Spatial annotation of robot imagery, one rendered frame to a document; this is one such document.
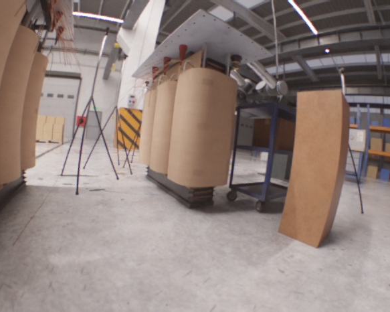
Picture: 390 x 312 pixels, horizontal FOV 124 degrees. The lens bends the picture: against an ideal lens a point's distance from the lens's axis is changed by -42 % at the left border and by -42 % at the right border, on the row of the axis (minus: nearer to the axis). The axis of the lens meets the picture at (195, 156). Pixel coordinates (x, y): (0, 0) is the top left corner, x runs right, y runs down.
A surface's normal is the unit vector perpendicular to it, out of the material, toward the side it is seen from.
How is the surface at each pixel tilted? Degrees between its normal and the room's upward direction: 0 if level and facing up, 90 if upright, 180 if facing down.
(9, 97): 90
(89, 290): 0
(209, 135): 90
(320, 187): 90
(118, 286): 0
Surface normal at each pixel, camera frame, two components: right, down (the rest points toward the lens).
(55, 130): 0.59, 0.13
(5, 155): 0.99, 0.11
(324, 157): -0.83, -0.04
